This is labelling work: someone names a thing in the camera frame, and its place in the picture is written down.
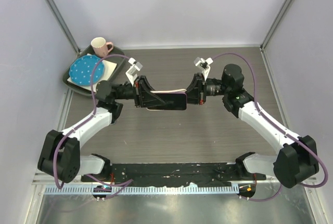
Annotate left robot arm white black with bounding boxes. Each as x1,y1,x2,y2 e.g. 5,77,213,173
37,76,166,183

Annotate pink mug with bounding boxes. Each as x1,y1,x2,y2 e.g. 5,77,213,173
91,37,114,58

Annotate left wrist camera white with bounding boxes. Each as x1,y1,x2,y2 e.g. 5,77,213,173
125,58,143,86

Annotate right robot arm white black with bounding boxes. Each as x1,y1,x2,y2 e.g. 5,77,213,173
186,59,319,188

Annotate dark green tray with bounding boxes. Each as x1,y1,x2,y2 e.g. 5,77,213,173
62,45,127,98

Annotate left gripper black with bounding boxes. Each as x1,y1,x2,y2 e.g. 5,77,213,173
114,75,166,108

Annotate blue dotted plate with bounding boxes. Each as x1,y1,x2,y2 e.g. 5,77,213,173
69,55,105,86

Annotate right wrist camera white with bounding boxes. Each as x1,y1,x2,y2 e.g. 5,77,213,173
194,57,213,81

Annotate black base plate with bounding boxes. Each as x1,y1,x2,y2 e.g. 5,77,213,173
80,162,267,186

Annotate slotted cable duct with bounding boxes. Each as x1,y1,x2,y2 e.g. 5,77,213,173
44,183,239,195

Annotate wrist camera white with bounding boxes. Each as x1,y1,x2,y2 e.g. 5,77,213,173
194,57,213,81
125,58,143,86

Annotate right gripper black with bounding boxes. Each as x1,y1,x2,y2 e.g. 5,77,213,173
177,73,230,105

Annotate purple cable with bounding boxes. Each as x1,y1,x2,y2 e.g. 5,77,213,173
212,52,329,201
53,54,133,190

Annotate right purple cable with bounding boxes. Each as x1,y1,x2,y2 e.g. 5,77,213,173
212,52,329,201

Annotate aluminium frame rail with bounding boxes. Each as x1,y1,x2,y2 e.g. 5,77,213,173
32,173,84,185

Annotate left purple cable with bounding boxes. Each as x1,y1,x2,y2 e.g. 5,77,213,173
53,54,133,190

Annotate purple smartphone black screen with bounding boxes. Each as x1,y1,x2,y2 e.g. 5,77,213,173
147,92,187,111

